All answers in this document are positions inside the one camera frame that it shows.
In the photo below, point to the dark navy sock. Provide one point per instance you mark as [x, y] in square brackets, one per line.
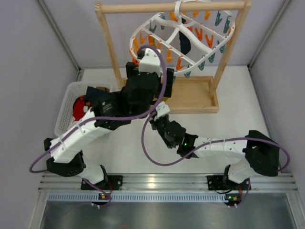
[185, 45]

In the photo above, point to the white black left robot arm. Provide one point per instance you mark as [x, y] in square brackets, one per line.
[107, 114]

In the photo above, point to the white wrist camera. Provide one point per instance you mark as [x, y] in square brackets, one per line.
[149, 61]
[162, 109]

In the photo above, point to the wooden hanger rack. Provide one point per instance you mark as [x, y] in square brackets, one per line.
[197, 94]

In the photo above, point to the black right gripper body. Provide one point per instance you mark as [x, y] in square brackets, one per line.
[156, 122]

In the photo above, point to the aluminium mounting rail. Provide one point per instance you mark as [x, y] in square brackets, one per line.
[284, 182]

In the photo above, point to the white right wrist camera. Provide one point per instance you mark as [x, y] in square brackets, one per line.
[162, 109]

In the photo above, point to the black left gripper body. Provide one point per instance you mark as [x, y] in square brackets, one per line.
[169, 78]

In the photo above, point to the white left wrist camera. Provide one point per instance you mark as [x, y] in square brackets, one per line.
[149, 61]

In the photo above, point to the pile of socks in basket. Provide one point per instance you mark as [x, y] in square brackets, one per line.
[84, 102]

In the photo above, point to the white round clip hanger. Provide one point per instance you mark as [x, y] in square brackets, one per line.
[190, 40]

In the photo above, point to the white slotted cable duct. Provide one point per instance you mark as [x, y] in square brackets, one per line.
[138, 197]

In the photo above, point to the white plastic basket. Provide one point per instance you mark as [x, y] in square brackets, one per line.
[73, 91]

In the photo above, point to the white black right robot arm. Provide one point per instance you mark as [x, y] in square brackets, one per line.
[256, 153]

